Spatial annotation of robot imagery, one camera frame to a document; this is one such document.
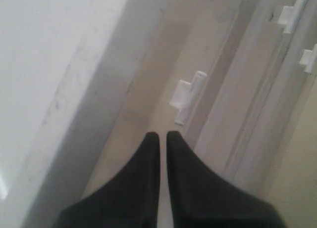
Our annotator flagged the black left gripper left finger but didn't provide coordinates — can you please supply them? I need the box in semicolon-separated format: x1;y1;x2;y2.
53;132;160;228

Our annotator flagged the clear wide drawer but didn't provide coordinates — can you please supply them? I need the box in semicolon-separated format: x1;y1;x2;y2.
195;0;308;182
264;4;317;140

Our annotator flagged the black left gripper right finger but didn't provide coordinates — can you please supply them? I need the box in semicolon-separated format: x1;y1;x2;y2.
166;131;286;228

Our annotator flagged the white plastic drawer cabinet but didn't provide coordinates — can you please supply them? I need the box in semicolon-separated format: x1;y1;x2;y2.
0;0;317;228

